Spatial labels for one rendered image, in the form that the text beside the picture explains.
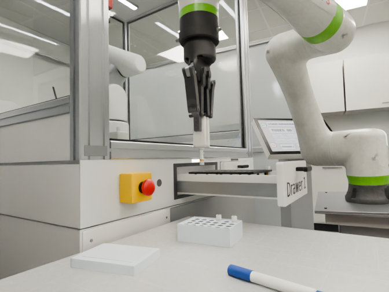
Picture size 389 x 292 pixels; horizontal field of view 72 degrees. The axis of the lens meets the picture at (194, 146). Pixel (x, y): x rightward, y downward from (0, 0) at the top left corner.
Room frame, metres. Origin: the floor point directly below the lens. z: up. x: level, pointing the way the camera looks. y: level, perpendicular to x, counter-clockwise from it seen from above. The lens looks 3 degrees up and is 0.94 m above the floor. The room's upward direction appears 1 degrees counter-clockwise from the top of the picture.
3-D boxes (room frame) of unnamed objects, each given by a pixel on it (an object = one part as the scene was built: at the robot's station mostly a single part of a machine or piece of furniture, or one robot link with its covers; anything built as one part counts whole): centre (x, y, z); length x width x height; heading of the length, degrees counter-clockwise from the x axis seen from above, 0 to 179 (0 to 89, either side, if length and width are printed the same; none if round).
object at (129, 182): (0.67, 0.15, 0.88); 0.07 x 0.05 x 0.07; 147
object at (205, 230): (0.61, -0.03, 0.78); 0.12 x 0.08 x 0.04; 62
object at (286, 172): (0.78, -0.29, 0.87); 0.29 x 0.02 x 0.11; 147
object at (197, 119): (0.59, 0.00, 1.03); 0.03 x 0.01 x 0.05; 152
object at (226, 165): (1.22, -0.19, 0.87); 0.29 x 0.02 x 0.11; 147
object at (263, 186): (0.90, -0.11, 0.86); 0.40 x 0.26 x 0.06; 57
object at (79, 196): (1.25, 0.37, 0.87); 1.02 x 0.95 x 0.14; 147
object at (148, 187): (0.65, 0.12, 0.88); 0.04 x 0.03 x 0.04; 147
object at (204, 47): (0.61, -0.02, 1.16); 0.08 x 0.07 x 0.09; 152
